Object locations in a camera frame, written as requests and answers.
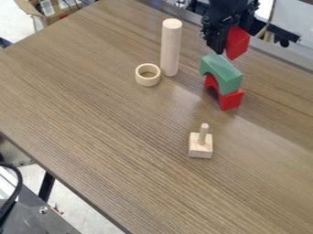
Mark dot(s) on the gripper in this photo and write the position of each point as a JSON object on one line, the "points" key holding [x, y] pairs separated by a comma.
{"points": [[228, 15]]}

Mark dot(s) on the red arch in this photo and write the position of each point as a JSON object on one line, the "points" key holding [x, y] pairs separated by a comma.
{"points": [[230, 99], [237, 42]]}

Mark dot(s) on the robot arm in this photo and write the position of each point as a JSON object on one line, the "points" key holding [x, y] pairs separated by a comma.
{"points": [[228, 1]]}

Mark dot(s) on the green arch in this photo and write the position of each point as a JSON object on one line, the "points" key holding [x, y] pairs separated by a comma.
{"points": [[222, 73]]}

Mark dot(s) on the tall wooden cylinder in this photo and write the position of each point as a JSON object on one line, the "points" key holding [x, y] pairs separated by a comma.
{"points": [[170, 45]]}

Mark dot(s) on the wooden block with peg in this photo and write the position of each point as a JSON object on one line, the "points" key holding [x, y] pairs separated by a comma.
{"points": [[201, 144]]}

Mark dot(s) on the cardboard box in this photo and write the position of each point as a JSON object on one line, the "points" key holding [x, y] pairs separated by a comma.
{"points": [[49, 10]]}

